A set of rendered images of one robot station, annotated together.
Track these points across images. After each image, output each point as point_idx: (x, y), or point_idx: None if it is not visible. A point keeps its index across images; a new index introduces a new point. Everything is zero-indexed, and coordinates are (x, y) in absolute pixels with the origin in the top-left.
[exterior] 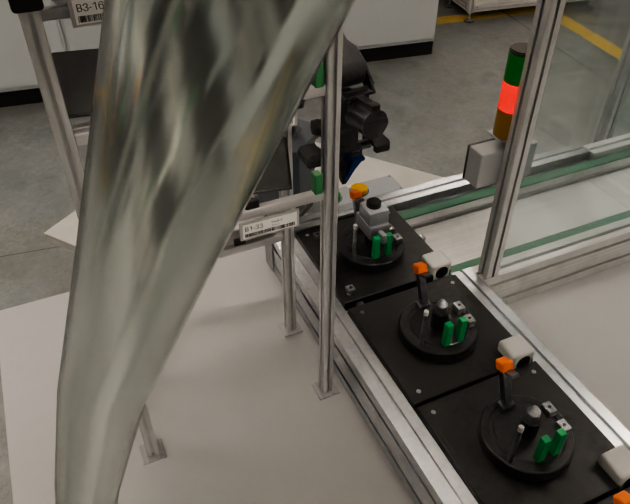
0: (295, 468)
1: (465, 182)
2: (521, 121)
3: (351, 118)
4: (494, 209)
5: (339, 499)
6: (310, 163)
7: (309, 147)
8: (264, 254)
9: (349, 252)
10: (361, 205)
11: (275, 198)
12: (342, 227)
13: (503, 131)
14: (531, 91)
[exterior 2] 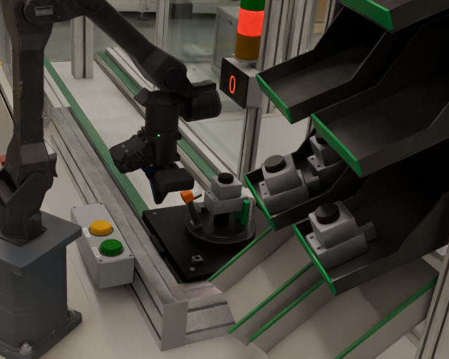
0: (447, 340)
1: (101, 168)
2: (271, 34)
3: (202, 107)
4: (253, 122)
5: None
6: (194, 181)
7: (169, 173)
8: (147, 352)
9: (236, 237)
10: (224, 186)
11: (55, 318)
12: (179, 244)
13: (257, 51)
14: (276, 7)
